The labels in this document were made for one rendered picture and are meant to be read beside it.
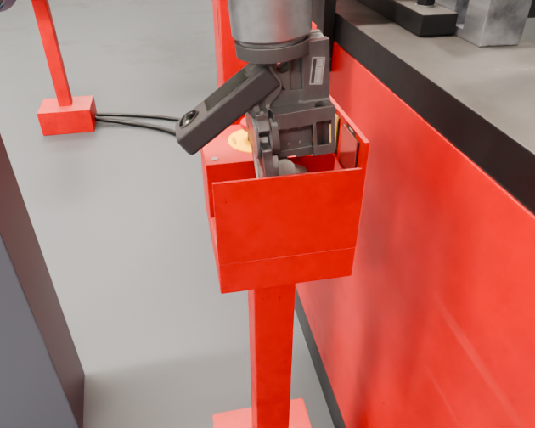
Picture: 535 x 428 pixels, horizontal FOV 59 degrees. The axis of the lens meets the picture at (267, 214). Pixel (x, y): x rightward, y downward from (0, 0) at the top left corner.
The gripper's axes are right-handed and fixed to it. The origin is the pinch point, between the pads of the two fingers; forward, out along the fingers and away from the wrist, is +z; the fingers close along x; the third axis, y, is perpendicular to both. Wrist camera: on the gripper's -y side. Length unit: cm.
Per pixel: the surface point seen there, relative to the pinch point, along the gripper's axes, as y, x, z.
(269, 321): -1.0, 2.2, 20.8
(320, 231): 5.0, -4.9, 0.1
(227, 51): 9, 122, 17
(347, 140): 9.4, -0.9, -8.3
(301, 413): 5, 11, 62
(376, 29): 22.1, 23.1, -12.6
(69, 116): -67, 192, 58
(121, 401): -36, 31, 70
